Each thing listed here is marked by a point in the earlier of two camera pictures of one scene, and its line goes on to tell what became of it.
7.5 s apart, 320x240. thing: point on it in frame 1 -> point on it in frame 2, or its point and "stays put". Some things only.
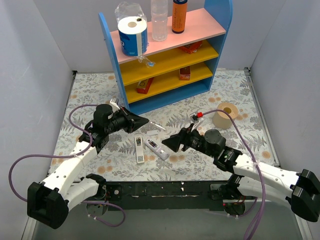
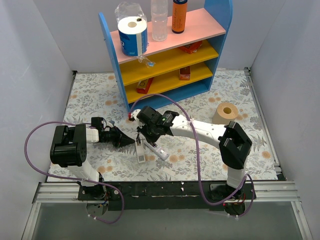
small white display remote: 158,150 stays put
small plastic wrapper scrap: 149,63 stays put
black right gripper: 185,139 -> 145,133
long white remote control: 139,149 stays put
